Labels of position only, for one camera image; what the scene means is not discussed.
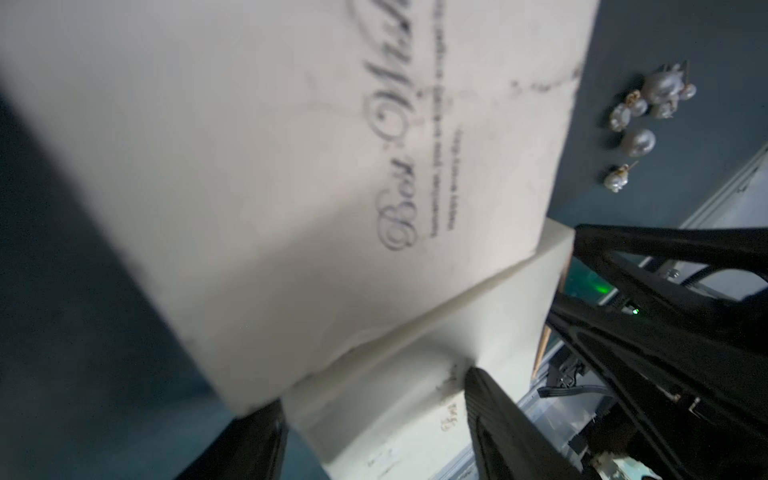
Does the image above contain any cream jewelry box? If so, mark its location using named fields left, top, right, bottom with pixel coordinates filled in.
left=283, top=220, right=574, bottom=479
left=1, top=1, right=598, bottom=415

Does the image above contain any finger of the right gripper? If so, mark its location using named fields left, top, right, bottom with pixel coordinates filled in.
left=547, top=294, right=767, bottom=479
left=574, top=225, right=767, bottom=318

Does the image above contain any pearl stud earring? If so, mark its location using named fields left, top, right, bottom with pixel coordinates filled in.
left=620, top=129, right=657, bottom=158
left=603, top=162, right=636, bottom=193

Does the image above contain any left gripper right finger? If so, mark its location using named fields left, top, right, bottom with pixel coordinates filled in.
left=464, top=367, right=582, bottom=480

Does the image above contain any pearl flower earrings pair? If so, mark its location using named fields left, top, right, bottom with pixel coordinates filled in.
left=607, top=61, right=697, bottom=132

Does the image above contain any cream jewelry box front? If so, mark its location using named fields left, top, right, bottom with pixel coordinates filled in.
left=283, top=220, right=574, bottom=479

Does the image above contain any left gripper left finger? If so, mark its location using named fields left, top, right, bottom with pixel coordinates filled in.
left=177, top=400, right=289, bottom=480

